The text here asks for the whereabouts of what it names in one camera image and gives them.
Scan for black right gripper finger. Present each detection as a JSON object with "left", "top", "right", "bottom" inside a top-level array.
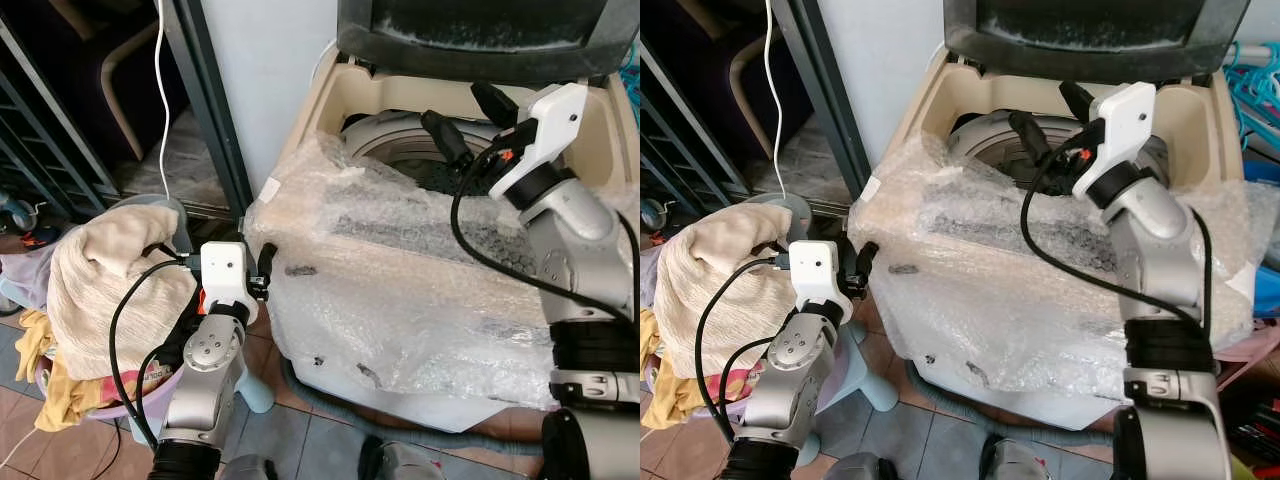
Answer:
[
  {"left": 1009, "top": 109, "right": 1055, "bottom": 163},
  {"left": 1058, "top": 80, "right": 1100, "bottom": 125},
  {"left": 470, "top": 81, "right": 520, "bottom": 128},
  {"left": 421, "top": 109, "right": 473, "bottom": 167}
]

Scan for cream top-loading washing machine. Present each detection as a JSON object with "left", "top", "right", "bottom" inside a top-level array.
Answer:
[
  {"left": 848, "top": 40, "right": 1261, "bottom": 431},
  {"left": 245, "top": 40, "right": 641, "bottom": 433}
]

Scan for turquoise plastic clothes hangers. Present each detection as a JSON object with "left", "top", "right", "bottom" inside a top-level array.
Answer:
[
  {"left": 618, "top": 40, "right": 641, "bottom": 103},
  {"left": 1224, "top": 40, "right": 1280, "bottom": 153}
]

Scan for grey washer drum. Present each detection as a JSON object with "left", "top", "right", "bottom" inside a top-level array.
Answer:
[
  {"left": 340, "top": 110, "right": 521, "bottom": 197},
  {"left": 948, "top": 110, "right": 1083, "bottom": 187}
]

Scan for dark grey washer lid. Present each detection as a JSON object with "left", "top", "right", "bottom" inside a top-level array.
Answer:
[
  {"left": 943, "top": 0, "right": 1253, "bottom": 84},
  {"left": 335, "top": 0, "right": 641, "bottom": 84}
]

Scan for light blue plastic stool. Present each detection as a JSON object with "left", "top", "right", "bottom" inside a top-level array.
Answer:
[
  {"left": 834, "top": 320, "right": 902, "bottom": 414},
  {"left": 234, "top": 300, "right": 277, "bottom": 417}
]

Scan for clear bubble wrap cover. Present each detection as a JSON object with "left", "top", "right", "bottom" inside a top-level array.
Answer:
[
  {"left": 243, "top": 130, "right": 641, "bottom": 401},
  {"left": 848, "top": 130, "right": 1259, "bottom": 397}
]

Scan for beige knitted towel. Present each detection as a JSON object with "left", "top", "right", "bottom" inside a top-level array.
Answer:
[
  {"left": 654, "top": 203, "right": 801, "bottom": 377},
  {"left": 47, "top": 204, "right": 201, "bottom": 382}
]

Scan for small grey caster wheel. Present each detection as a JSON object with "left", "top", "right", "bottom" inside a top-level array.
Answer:
[
  {"left": 0, "top": 195, "right": 47, "bottom": 237},
  {"left": 640, "top": 198, "right": 673, "bottom": 237}
]

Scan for purple plastic laundry basket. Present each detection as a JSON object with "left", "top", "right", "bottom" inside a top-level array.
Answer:
[
  {"left": 30, "top": 352, "right": 193, "bottom": 422},
  {"left": 645, "top": 355, "right": 749, "bottom": 422}
]

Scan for dark metal window grate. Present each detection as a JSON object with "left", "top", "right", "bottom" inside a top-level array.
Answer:
[
  {"left": 0, "top": 18, "right": 123, "bottom": 217},
  {"left": 640, "top": 50, "right": 747, "bottom": 217}
]

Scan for grey left robot leg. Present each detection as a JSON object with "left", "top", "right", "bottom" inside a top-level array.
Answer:
[
  {"left": 219, "top": 455, "right": 282, "bottom": 480},
  {"left": 824, "top": 452, "right": 887, "bottom": 480}
]

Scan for grey robot leg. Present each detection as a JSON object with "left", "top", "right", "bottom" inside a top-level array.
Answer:
[
  {"left": 824, "top": 452, "right": 887, "bottom": 480},
  {"left": 357, "top": 440, "right": 453, "bottom": 480},
  {"left": 219, "top": 455, "right": 282, "bottom": 480},
  {"left": 979, "top": 435, "right": 1057, "bottom": 480}
]

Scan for yellow cloth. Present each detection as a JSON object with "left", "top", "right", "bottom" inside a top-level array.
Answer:
[
  {"left": 640, "top": 310, "right": 723, "bottom": 429},
  {"left": 14, "top": 308, "right": 123, "bottom": 433}
]

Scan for grey right robot leg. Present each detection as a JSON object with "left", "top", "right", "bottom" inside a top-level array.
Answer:
[
  {"left": 357, "top": 440, "right": 453, "bottom": 480},
  {"left": 979, "top": 435, "right": 1057, "bottom": 480}
]

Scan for pink plastic basin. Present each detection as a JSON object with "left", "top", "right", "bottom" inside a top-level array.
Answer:
[{"left": 1214, "top": 318, "right": 1280, "bottom": 393}]

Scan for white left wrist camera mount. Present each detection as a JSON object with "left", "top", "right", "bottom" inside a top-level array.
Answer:
[
  {"left": 788, "top": 240, "right": 843, "bottom": 311},
  {"left": 199, "top": 241, "right": 252, "bottom": 307}
]

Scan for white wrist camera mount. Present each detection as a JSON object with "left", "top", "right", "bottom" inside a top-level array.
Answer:
[
  {"left": 1071, "top": 82, "right": 1159, "bottom": 198},
  {"left": 788, "top": 240, "right": 843, "bottom": 311},
  {"left": 199, "top": 241, "right": 252, "bottom": 307},
  {"left": 489, "top": 83, "right": 590, "bottom": 198}
]

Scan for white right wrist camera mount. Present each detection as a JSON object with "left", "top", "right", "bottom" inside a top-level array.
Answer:
[
  {"left": 1071, "top": 82, "right": 1159, "bottom": 198},
  {"left": 489, "top": 83, "right": 590, "bottom": 198}
]

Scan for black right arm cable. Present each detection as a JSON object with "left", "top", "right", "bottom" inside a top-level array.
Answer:
[
  {"left": 1020, "top": 148, "right": 1201, "bottom": 326},
  {"left": 449, "top": 148, "right": 563, "bottom": 323}
]

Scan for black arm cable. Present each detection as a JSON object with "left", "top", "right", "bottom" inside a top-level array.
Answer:
[
  {"left": 694, "top": 255, "right": 793, "bottom": 447},
  {"left": 449, "top": 148, "right": 563, "bottom": 323},
  {"left": 107, "top": 257, "right": 203, "bottom": 451},
  {"left": 1020, "top": 148, "right": 1201, "bottom": 326}
]

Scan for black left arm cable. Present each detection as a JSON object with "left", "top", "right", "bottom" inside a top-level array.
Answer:
[
  {"left": 107, "top": 257, "right": 203, "bottom": 451},
  {"left": 694, "top": 255, "right": 793, "bottom": 447}
]

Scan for dark metal door frame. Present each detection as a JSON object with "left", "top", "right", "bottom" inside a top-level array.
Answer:
[
  {"left": 160, "top": 0, "right": 254, "bottom": 217},
  {"left": 770, "top": 0, "right": 873, "bottom": 203}
]

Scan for dark chair with beige frame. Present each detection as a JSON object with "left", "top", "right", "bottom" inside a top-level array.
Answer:
[
  {"left": 727, "top": 33, "right": 777, "bottom": 153},
  {"left": 98, "top": 18, "right": 167, "bottom": 163}
]

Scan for thin white hanging cable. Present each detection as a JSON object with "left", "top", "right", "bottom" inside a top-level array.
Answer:
[
  {"left": 154, "top": 0, "right": 174, "bottom": 201},
  {"left": 764, "top": 0, "right": 787, "bottom": 197}
]

